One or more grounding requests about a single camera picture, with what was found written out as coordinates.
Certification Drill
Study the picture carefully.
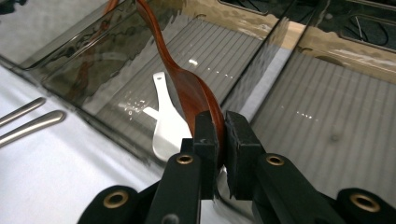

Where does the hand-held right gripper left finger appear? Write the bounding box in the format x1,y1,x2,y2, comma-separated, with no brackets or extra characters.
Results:
181,110,219,200

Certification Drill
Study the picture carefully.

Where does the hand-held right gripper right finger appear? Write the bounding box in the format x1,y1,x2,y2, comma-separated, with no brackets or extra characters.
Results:
224,110,265,200

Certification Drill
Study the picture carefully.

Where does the white ceramic spoon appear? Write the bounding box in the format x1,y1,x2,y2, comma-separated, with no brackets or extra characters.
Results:
143,72,193,162

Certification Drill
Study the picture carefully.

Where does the brown wooden spoon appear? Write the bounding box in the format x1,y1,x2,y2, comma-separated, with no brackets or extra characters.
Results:
135,0,227,169

